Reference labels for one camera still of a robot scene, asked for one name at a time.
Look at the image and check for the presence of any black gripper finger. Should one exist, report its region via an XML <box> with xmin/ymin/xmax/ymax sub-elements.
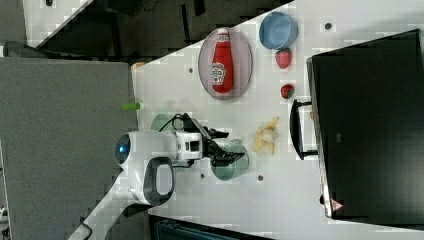
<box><xmin>205</xmin><ymin>127</ymin><xmax>229</xmax><ymax>139</ymax></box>
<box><xmin>210</xmin><ymin>152</ymin><xmax>245</xmax><ymax>167</ymax></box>

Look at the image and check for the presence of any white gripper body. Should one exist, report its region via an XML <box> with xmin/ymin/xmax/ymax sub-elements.
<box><xmin>176</xmin><ymin>132</ymin><xmax>207</xmax><ymax>161</ymax></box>

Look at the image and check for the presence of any yellow plush peeled banana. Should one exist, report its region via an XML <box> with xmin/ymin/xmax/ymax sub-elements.
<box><xmin>252</xmin><ymin>117</ymin><xmax>279</xmax><ymax>155</ymax></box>

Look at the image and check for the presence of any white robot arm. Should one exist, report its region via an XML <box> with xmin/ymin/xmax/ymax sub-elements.
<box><xmin>67</xmin><ymin>130</ymin><xmax>245</xmax><ymax>240</ymax></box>

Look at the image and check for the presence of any black toaster oven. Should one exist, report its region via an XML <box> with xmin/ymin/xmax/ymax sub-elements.
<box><xmin>307</xmin><ymin>29</ymin><xmax>424</xmax><ymax>229</ymax></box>

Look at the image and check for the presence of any green plastic cup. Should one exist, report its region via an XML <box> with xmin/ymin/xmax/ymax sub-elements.
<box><xmin>211</xmin><ymin>139</ymin><xmax>249</xmax><ymax>181</ymax></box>

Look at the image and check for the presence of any red plush ketchup bottle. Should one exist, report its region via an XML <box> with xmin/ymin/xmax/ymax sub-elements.
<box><xmin>211</xmin><ymin>28</ymin><xmax>234</xmax><ymax>94</ymax></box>

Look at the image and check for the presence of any grey round plate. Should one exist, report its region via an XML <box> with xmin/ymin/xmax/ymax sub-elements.
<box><xmin>198</xmin><ymin>28</ymin><xmax>253</xmax><ymax>101</ymax></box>

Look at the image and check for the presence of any green marker pen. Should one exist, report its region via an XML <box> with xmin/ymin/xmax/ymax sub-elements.
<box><xmin>121</xmin><ymin>102</ymin><xmax>144</xmax><ymax>111</ymax></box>

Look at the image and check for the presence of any small red strawberry toy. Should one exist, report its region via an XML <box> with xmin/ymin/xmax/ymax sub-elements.
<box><xmin>280</xmin><ymin>84</ymin><xmax>295</xmax><ymax>99</ymax></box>

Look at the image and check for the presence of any large plush strawberry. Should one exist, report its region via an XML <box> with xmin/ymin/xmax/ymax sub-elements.
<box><xmin>275</xmin><ymin>49</ymin><xmax>292</xmax><ymax>69</ymax></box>

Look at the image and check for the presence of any blue bowl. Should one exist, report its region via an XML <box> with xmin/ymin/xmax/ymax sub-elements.
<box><xmin>259</xmin><ymin>12</ymin><xmax>298</xmax><ymax>50</ymax></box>

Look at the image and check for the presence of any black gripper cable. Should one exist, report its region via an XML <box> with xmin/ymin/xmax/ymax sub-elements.
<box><xmin>158</xmin><ymin>112</ymin><xmax>194</xmax><ymax>133</ymax></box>

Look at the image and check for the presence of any black oven door handle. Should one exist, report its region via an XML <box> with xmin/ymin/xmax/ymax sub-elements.
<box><xmin>289</xmin><ymin>99</ymin><xmax>318</xmax><ymax>160</ymax></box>

